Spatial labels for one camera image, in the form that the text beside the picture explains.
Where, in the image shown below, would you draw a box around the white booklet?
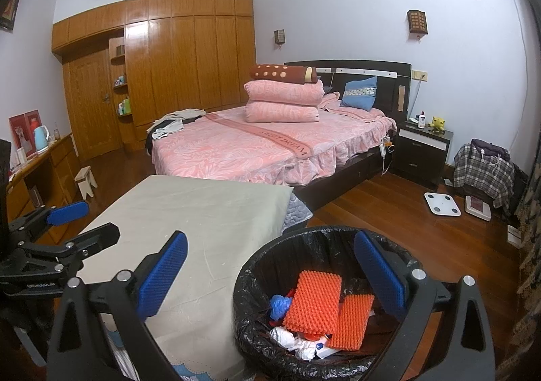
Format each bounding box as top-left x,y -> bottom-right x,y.
506,224 -> 524,249

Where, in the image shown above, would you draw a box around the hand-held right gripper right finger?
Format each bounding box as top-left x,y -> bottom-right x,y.
354,230 -> 498,381

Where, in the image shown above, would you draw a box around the blue pillow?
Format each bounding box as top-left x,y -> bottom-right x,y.
340,76 -> 378,112

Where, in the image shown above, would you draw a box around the white tissue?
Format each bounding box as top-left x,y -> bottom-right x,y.
269,326 -> 318,361

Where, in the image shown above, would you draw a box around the grey quilted pad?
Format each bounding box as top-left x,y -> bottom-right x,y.
281,193 -> 314,234

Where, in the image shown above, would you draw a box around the small wooden stool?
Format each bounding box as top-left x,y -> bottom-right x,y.
75,166 -> 99,199

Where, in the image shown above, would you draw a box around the large wall lamp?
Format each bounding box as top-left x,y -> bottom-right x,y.
407,10 -> 429,37

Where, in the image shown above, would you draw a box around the bin with black liner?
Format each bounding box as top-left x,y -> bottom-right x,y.
233,226 -> 437,378

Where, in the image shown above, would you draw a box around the dark clothing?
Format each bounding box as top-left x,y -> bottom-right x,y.
470,138 -> 512,162

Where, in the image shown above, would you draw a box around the blue plastic bag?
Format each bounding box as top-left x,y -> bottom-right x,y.
269,294 -> 293,321

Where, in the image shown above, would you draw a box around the wooden sideboard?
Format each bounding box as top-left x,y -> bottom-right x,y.
0,133 -> 79,247

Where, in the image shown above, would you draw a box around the pile of clothes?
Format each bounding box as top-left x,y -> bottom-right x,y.
148,109 -> 207,141

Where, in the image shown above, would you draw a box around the wooden door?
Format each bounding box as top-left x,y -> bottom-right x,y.
63,49 -> 118,162

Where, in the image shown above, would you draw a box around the pink bedspread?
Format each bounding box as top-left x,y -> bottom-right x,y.
151,105 -> 398,188

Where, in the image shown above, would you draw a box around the pink bathroom scale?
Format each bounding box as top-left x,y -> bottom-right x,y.
465,195 -> 493,222

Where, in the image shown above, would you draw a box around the wooden wardrobe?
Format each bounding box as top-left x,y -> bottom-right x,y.
51,0 -> 257,154

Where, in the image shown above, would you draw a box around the red box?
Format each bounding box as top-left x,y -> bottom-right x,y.
9,109 -> 42,158

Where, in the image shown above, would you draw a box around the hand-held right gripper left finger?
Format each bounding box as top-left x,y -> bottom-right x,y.
46,231 -> 189,381

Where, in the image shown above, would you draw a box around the folded pink quilt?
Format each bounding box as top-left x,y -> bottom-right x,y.
245,101 -> 321,123

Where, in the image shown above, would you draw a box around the white bathroom scale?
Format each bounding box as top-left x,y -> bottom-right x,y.
424,192 -> 463,218

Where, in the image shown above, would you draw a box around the blue kettle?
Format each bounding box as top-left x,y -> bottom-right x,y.
33,125 -> 51,152

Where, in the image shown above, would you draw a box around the dark nightstand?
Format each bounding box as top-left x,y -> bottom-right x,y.
391,121 -> 454,192

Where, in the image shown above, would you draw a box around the brown dotted blanket roll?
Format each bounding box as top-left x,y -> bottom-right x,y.
249,64 -> 320,86

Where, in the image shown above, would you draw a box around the stacked pink pillows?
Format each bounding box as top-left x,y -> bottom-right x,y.
244,80 -> 326,107

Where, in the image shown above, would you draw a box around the dark wooden bed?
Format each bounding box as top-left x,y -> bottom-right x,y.
146,60 -> 413,211

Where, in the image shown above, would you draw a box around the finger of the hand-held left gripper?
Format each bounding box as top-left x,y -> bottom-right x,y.
8,200 -> 91,243
19,224 -> 121,270

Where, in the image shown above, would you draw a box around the plaid cloth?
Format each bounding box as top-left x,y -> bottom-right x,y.
453,143 -> 516,211

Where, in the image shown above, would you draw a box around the orange foam sheet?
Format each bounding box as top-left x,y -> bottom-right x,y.
282,270 -> 343,335
327,294 -> 376,352

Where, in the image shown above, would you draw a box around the white blue tissue packet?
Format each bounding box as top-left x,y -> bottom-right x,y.
315,341 -> 339,361

